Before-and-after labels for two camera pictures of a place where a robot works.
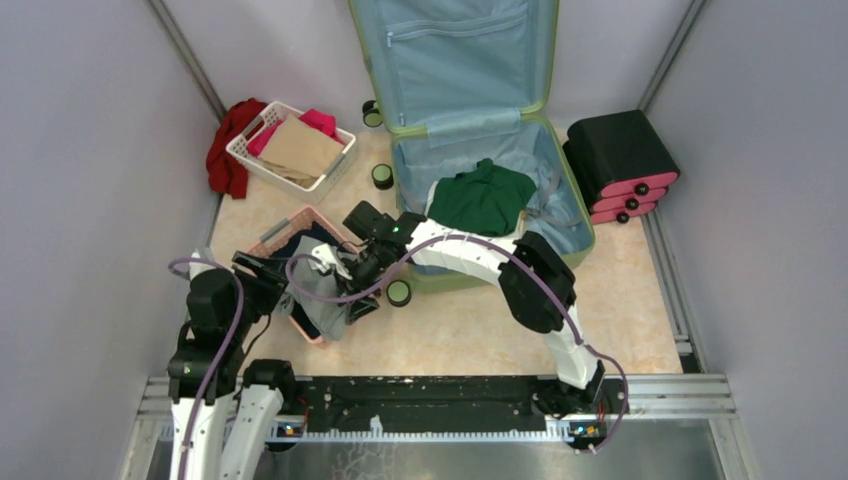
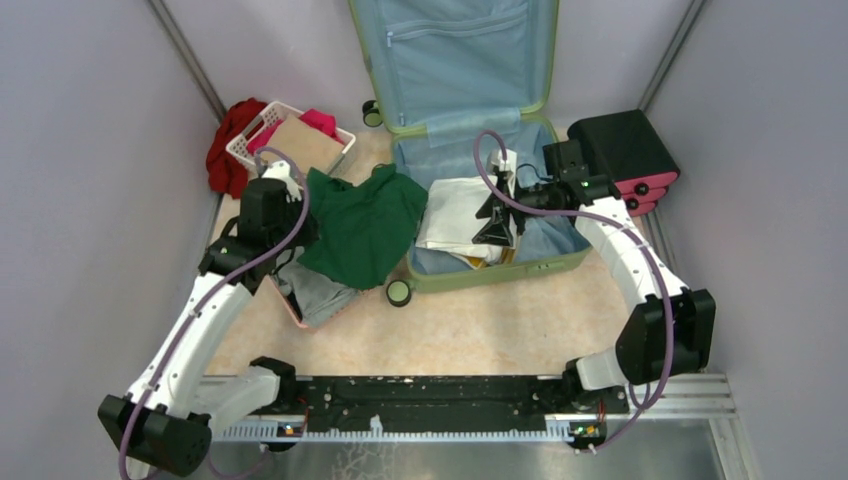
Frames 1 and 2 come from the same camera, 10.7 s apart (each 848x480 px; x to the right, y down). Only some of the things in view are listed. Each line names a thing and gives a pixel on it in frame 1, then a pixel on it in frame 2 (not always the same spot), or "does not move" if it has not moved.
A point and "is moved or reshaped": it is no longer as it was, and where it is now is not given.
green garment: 487,200 to 364,230
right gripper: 361,285 to 515,201
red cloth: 228,173 does not move
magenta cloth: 319,120 does not move
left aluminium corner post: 188,55 does not move
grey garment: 331,315 is moved or reshaped
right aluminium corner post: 672,50 does not move
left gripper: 263,279 to 291,234
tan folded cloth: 301,152 does not move
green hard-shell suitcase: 465,81 does not move
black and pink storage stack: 617,165 does not move
